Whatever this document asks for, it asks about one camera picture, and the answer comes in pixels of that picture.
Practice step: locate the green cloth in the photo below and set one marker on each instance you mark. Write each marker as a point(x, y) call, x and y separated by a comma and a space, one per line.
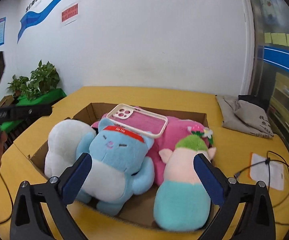
point(47, 97)

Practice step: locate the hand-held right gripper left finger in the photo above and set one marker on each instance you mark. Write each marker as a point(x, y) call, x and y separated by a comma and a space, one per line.
point(77, 177)

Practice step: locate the blue plush cat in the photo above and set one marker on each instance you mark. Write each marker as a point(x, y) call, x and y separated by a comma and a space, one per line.
point(119, 165)

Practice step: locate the plain beige cloth bag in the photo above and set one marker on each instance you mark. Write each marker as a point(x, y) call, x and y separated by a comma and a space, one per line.
point(228, 112)

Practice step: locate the cardboard box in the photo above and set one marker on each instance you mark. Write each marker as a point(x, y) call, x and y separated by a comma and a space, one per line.
point(144, 217)

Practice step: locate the red wall notice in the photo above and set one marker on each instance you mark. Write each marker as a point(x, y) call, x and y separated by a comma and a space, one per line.
point(70, 13)

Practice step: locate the green-haired plush doll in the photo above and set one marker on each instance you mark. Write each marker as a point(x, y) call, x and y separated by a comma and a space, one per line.
point(182, 185)

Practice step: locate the large potted plant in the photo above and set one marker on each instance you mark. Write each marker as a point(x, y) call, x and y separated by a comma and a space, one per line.
point(44, 78)

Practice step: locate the blue wave wall decal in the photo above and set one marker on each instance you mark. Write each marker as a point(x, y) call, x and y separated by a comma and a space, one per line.
point(38, 15)

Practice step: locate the small potted plant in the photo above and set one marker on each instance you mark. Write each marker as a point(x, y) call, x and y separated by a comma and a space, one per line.
point(18, 85)

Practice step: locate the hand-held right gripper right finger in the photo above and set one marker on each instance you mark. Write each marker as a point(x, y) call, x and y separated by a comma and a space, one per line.
point(209, 180)

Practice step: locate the white plush toy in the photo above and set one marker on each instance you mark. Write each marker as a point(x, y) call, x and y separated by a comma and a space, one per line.
point(62, 145)

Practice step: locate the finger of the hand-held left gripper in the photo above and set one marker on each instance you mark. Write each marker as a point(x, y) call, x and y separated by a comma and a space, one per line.
point(32, 112)

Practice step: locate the printed beige cloth bag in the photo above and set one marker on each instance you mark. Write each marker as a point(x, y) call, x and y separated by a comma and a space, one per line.
point(257, 121)

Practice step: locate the cartoon poster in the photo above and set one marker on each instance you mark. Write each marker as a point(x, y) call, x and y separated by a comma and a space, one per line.
point(270, 5)

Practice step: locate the pink plush bear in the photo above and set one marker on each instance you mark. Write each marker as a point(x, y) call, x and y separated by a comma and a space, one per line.
point(172, 135)

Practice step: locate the blue glass banner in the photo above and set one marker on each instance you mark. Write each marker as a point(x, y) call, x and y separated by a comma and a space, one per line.
point(282, 60)

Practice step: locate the white pouch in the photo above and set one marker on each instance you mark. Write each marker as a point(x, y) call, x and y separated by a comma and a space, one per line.
point(267, 171)

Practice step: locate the small brown carton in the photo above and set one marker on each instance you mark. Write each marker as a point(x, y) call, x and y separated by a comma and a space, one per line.
point(7, 101)

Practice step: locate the clear phone case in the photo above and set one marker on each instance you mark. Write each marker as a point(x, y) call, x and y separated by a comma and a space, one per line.
point(139, 120)

